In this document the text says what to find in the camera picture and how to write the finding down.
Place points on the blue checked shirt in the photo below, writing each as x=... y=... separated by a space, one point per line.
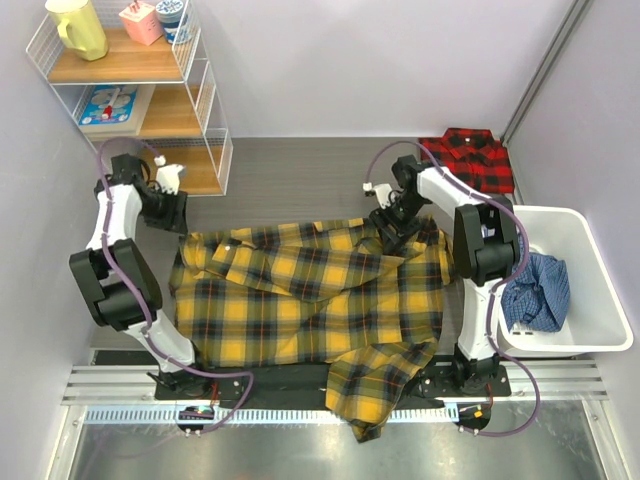
x=538 y=298

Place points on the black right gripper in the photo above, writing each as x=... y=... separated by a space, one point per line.
x=382 y=217

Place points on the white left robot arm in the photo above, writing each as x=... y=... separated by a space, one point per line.
x=115 y=281

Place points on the white wire wooden shelf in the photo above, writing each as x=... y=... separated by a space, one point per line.
x=138 y=69

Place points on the blue white patterned cup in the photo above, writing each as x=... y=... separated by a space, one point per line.
x=174 y=21

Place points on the red plaid folded shirt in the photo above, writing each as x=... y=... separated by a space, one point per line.
x=475 y=157

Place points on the white plastic bin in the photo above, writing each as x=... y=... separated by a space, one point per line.
x=596 y=321

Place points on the blue white book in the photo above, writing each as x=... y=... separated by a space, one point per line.
x=115 y=110

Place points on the pink box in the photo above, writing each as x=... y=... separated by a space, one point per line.
x=140 y=22

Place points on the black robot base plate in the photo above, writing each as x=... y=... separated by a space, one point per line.
x=303 y=387

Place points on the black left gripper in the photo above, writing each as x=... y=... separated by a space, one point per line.
x=176 y=219

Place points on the yellow plaid long sleeve shirt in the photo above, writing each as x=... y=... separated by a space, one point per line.
x=318 y=292

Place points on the yellow pitcher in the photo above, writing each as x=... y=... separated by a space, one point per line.
x=79 y=28

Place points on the aluminium rail frame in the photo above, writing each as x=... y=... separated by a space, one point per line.
x=539 y=419

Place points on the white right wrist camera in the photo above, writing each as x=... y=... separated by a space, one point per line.
x=383 y=193

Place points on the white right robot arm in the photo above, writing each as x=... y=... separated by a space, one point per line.
x=486 y=249

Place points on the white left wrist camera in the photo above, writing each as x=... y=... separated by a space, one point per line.
x=168 y=175

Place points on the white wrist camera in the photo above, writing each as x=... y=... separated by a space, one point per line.
x=383 y=193
x=168 y=175

